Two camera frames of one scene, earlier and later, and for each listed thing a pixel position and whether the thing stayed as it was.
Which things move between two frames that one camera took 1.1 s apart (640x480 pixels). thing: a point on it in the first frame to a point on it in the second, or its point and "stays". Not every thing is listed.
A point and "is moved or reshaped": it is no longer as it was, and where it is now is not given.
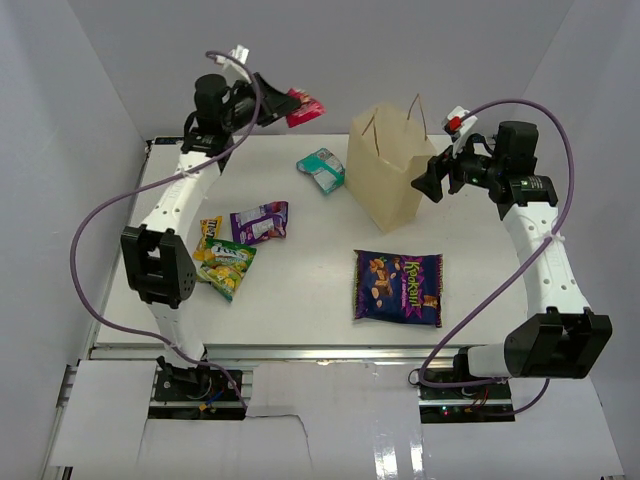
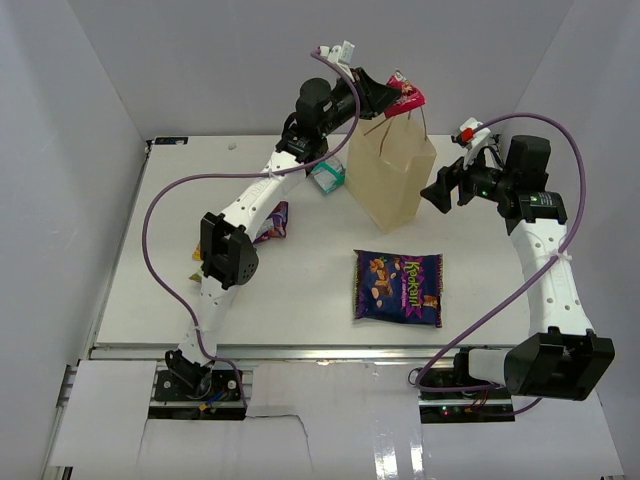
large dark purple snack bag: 398,288 stays
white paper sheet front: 323,421 stays
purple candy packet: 261,223 stays
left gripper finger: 273,104 to 373,97
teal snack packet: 325,166 stays
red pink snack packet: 309,108 is moved or reshaped
